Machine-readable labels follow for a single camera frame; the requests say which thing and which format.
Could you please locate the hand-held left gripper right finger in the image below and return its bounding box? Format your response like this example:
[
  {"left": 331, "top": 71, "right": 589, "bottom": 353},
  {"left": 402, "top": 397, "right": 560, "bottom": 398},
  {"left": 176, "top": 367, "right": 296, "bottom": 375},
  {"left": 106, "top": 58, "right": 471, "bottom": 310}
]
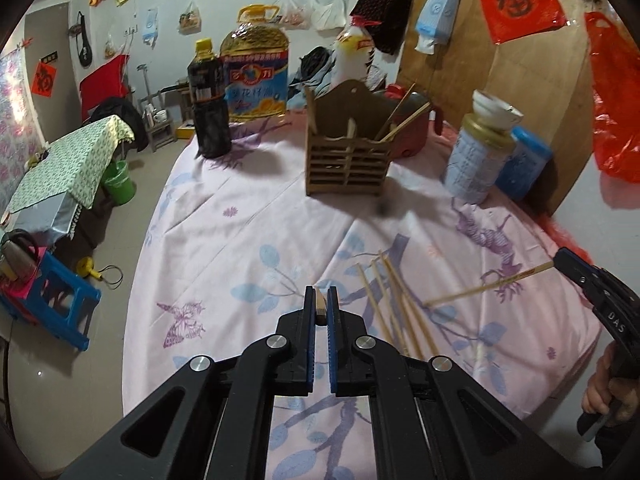
[{"left": 326, "top": 286, "right": 581, "bottom": 480}]

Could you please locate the blue lidded can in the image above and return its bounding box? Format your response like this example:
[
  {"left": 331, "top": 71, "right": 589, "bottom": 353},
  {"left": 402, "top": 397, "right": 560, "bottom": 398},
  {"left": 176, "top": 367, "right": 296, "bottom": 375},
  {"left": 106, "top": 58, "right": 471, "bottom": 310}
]
[{"left": 495, "top": 126, "right": 553, "bottom": 201}]

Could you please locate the pink floral hanging sheet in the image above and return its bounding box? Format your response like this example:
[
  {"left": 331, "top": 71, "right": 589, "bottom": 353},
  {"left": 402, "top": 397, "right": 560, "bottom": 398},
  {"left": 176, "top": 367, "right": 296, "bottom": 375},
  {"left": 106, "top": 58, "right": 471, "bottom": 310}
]
[{"left": 0, "top": 47, "right": 26, "bottom": 211}]

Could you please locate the red electric cooking pot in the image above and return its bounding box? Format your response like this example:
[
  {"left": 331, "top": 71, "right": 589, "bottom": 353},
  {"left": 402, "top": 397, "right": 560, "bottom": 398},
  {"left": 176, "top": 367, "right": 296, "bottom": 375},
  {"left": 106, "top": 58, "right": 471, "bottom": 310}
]
[{"left": 382, "top": 85, "right": 446, "bottom": 158}]

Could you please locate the green patterned table cover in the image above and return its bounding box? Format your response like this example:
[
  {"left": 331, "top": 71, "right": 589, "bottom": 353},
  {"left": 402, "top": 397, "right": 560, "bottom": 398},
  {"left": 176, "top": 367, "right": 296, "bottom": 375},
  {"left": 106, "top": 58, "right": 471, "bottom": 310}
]
[{"left": 10, "top": 115, "right": 136, "bottom": 213}]

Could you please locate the grey black clothes pile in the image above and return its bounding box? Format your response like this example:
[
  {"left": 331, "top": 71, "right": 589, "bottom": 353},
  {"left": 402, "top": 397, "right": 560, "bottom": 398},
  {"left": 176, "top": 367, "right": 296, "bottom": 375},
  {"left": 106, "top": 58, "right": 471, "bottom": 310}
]
[{"left": 290, "top": 46, "right": 341, "bottom": 93}]

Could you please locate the blue white tissue pack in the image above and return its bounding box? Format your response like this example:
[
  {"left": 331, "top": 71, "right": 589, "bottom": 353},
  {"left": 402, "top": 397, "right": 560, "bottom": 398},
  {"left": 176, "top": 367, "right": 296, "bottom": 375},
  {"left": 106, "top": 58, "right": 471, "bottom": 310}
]
[{"left": 415, "top": 0, "right": 460, "bottom": 55}]

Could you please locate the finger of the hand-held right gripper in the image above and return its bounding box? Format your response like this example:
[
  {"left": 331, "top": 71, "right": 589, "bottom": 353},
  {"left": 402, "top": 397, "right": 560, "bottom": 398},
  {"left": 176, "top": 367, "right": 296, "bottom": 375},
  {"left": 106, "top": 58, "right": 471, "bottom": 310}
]
[{"left": 552, "top": 247, "right": 640, "bottom": 376}]

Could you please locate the red cloth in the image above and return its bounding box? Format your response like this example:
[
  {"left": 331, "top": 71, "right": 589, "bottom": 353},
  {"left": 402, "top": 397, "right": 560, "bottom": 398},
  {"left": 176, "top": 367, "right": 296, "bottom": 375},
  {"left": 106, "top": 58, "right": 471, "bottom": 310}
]
[{"left": 80, "top": 55, "right": 131, "bottom": 121}]

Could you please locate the black hanging bag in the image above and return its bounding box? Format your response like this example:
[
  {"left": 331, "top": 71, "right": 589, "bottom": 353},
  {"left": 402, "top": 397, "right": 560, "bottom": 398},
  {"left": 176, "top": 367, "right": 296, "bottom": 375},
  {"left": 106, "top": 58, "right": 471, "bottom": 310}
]
[{"left": 69, "top": 11, "right": 96, "bottom": 68}]

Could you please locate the milk powder can gold lid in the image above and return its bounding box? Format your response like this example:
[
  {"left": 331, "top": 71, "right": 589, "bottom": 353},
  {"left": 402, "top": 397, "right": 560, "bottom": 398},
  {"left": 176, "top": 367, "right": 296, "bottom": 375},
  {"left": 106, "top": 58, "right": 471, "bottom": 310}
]
[{"left": 442, "top": 112, "right": 516, "bottom": 205}]

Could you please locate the red diamond wall poster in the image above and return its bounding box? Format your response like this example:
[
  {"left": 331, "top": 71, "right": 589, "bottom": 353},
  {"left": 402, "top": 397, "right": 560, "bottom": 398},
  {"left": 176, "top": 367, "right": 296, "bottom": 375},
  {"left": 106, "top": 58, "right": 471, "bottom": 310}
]
[{"left": 474, "top": 0, "right": 568, "bottom": 45}]

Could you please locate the metal kettle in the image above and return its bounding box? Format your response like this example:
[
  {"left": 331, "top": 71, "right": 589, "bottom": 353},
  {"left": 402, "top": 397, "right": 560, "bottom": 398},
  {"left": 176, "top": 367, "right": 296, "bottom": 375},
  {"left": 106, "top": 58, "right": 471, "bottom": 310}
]
[{"left": 0, "top": 229, "right": 41, "bottom": 286}]

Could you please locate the wooden slatted chopstick holder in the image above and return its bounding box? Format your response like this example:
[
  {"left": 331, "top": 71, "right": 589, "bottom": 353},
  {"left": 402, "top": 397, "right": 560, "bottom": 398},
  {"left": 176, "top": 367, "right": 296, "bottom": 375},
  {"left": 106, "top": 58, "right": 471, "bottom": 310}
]
[{"left": 304, "top": 80, "right": 396, "bottom": 197}]

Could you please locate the yellow tool with cable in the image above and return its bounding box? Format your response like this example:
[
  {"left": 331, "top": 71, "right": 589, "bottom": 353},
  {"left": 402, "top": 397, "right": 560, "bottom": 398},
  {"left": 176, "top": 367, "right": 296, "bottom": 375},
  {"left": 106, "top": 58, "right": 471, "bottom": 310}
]
[{"left": 75, "top": 256, "right": 123, "bottom": 288}]

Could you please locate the person's right hand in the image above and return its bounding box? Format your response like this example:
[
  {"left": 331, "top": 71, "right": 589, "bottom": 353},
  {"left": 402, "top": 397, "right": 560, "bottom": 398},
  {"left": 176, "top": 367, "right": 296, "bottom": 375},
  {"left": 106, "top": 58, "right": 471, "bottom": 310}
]
[{"left": 582, "top": 344, "right": 640, "bottom": 425}]

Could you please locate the black jacket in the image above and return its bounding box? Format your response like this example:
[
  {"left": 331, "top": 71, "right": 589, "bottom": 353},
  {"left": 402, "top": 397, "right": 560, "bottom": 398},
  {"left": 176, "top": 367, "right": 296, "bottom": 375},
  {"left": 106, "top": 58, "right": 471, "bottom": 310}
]
[{"left": 90, "top": 97, "right": 148, "bottom": 153}]

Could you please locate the small blue white packet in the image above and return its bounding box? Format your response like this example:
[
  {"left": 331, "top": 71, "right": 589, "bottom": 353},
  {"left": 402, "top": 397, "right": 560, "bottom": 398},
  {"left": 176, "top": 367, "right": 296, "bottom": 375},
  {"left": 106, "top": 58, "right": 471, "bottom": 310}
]
[{"left": 141, "top": 7, "right": 160, "bottom": 48}]

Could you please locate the pink floral tablecloth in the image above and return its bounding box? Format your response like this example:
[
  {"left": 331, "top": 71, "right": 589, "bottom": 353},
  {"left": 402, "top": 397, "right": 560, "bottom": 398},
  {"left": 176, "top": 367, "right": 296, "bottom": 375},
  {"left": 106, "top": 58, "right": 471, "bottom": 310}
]
[{"left": 122, "top": 110, "right": 603, "bottom": 480}]

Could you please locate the dark dotted garment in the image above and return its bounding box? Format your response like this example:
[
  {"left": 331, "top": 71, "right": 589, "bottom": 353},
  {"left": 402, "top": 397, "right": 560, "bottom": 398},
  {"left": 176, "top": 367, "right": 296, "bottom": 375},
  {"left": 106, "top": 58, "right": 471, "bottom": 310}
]
[{"left": 350, "top": 0, "right": 418, "bottom": 56}]

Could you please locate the red plastic bag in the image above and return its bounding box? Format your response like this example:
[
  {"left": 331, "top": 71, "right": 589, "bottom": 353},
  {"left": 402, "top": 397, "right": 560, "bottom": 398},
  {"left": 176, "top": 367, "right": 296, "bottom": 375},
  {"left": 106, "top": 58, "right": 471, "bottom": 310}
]
[{"left": 585, "top": 12, "right": 640, "bottom": 183}]

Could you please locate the white ceramic bowl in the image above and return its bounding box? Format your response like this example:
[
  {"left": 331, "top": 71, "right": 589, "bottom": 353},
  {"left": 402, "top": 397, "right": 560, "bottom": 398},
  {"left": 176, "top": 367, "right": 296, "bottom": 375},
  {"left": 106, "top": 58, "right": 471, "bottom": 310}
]
[{"left": 472, "top": 89, "right": 523, "bottom": 130}]

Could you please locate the red plastic sheet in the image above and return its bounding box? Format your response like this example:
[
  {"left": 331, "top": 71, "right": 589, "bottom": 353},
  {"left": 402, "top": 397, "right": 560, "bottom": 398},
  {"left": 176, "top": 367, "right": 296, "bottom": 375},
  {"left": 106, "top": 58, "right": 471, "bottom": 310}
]
[{"left": 550, "top": 225, "right": 596, "bottom": 261}]

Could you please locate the red paper door decoration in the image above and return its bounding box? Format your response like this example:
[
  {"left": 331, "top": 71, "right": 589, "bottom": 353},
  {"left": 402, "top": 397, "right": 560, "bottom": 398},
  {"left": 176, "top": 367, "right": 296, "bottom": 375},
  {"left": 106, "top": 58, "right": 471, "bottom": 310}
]
[{"left": 31, "top": 60, "right": 58, "bottom": 97}]

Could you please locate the green plastic bucket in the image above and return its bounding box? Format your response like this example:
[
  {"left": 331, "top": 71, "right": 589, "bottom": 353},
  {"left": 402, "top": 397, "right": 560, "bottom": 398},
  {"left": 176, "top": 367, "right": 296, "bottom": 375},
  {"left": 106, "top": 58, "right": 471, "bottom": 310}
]
[{"left": 102, "top": 160, "right": 137, "bottom": 206}]

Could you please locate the clear bag with food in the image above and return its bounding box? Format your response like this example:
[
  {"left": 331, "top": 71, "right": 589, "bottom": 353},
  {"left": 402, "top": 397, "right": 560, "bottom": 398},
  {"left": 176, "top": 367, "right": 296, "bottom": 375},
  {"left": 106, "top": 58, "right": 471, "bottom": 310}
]
[{"left": 277, "top": 0, "right": 311, "bottom": 28}]

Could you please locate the plastic bag with snacks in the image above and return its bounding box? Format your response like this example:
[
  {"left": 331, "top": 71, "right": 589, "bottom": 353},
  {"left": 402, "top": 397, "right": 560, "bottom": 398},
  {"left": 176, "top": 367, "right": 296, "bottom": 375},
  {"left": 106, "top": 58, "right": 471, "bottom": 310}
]
[{"left": 179, "top": 0, "right": 203, "bottom": 36}]

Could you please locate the yellow cooking oil bottle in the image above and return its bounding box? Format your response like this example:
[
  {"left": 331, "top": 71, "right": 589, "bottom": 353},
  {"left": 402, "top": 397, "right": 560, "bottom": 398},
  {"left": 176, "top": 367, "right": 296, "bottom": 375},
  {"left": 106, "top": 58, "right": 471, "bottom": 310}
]
[{"left": 220, "top": 4, "right": 291, "bottom": 123}]

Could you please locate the dark soy sauce bottle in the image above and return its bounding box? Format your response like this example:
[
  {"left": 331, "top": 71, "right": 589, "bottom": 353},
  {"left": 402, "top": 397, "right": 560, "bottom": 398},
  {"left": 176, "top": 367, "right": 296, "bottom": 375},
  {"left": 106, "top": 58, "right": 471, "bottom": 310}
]
[{"left": 187, "top": 38, "right": 232, "bottom": 159}]

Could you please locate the round wooden board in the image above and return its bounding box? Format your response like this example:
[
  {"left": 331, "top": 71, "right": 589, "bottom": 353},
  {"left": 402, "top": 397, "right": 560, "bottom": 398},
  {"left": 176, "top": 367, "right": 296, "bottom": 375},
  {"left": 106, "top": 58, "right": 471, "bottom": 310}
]
[{"left": 397, "top": 0, "right": 596, "bottom": 216}]

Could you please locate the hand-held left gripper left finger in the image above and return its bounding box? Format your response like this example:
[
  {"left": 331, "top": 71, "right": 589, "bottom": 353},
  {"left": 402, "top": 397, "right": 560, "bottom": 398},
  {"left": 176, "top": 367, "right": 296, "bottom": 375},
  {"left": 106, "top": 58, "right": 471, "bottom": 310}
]
[{"left": 60, "top": 285, "right": 318, "bottom": 480}]

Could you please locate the white drink bottle red cap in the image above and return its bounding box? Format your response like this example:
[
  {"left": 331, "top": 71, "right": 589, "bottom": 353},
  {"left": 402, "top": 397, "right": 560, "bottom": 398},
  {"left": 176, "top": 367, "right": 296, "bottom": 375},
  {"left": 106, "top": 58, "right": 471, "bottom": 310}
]
[{"left": 332, "top": 16, "right": 376, "bottom": 88}]

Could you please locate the blue plastic stool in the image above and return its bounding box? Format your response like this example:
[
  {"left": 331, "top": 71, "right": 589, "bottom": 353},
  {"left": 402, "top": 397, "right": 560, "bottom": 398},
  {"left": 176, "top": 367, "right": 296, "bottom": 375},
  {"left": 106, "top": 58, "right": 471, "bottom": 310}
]
[{"left": 0, "top": 252, "right": 101, "bottom": 351}]

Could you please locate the grey door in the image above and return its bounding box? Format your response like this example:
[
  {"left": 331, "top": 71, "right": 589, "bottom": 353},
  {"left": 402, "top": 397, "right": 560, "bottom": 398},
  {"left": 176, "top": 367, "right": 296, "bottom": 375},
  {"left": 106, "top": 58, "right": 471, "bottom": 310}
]
[{"left": 22, "top": 2, "right": 83, "bottom": 126}]

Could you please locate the white plastic bag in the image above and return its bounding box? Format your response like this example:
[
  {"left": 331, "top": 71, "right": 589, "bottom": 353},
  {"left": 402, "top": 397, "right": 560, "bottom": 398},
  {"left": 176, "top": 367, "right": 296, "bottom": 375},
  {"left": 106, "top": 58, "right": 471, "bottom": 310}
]
[{"left": 307, "top": 0, "right": 346, "bottom": 31}]

